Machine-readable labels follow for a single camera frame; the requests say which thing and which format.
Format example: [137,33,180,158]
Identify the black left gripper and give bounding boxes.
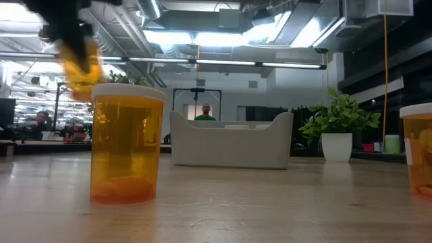
[22,0,124,74]

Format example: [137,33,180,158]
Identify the orange pill bottle white lid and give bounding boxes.
[399,103,432,200]
[89,83,167,205]
[57,38,108,103]

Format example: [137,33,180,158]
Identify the white plastic basket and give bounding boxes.
[169,111,294,170]

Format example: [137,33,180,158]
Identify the black metal stand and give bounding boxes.
[52,82,68,132]

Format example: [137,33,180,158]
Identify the person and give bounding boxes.
[194,103,217,122]
[28,110,51,141]

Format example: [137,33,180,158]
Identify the black monitor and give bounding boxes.
[0,98,17,126]

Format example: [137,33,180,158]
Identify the long ceiling light bar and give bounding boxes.
[0,52,327,71]

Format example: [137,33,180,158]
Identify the green plant in white pot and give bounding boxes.
[298,87,381,163]

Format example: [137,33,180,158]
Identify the green cup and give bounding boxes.
[384,134,401,155]

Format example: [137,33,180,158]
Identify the silver ventilation duct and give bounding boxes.
[136,0,163,21]

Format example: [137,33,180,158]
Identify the black gantry frame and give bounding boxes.
[172,87,223,121]

